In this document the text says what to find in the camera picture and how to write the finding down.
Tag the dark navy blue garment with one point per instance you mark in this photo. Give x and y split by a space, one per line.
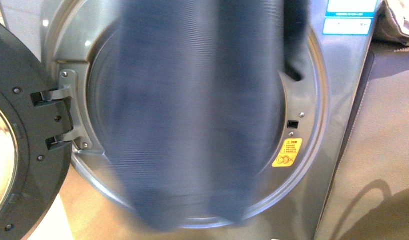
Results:
195 103

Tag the grey front-load washing machine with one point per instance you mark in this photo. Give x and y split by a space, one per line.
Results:
83 35

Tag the grey washing machine door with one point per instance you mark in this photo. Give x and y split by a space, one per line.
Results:
42 163

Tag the yellow warning sticker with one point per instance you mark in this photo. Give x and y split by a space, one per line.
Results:
288 153

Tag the blue white energy label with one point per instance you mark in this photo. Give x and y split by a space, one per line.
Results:
349 17

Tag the brown cabinet side panel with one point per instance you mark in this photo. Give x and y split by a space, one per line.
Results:
369 196

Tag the beige folded cloth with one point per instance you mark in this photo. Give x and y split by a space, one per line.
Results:
392 24

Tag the grey door hinge bracket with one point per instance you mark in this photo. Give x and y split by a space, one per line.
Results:
68 90

